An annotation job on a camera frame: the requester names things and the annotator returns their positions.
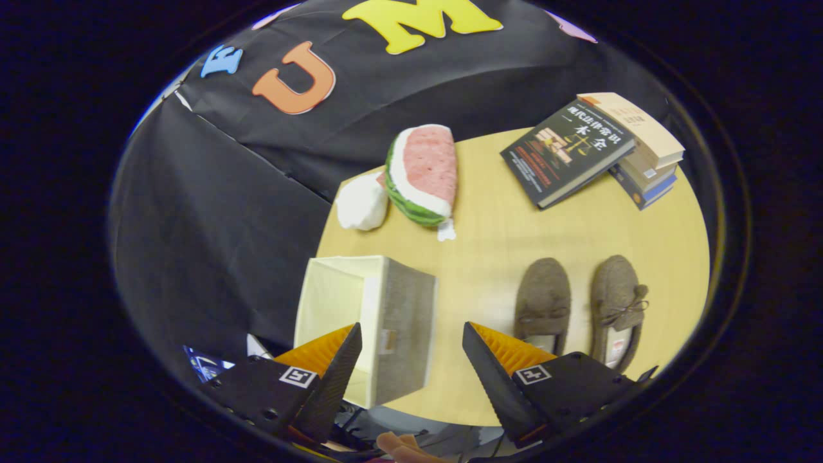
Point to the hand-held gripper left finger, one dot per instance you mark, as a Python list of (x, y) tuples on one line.
[(331, 386)]

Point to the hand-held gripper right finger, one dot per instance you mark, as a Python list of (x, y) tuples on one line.
[(495, 386)]

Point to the beige fabric storage box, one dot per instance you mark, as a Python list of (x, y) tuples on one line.
[(402, 308)]

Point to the brown fuzzy slipper shoe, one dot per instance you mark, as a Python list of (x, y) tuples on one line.
[(614, 289), (543, 292)]

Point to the blue lit screen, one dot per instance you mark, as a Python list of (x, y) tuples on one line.
[(206, 366)]

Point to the white plush toy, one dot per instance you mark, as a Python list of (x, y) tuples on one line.
[(361, 204)]

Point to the watermelon slice plush toy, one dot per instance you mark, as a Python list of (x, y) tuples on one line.
[(427, 164)]

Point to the black cover book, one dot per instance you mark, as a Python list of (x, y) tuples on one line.
[(566, 154)]

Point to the blue cover book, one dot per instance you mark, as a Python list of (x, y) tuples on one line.
[(649, 191)]

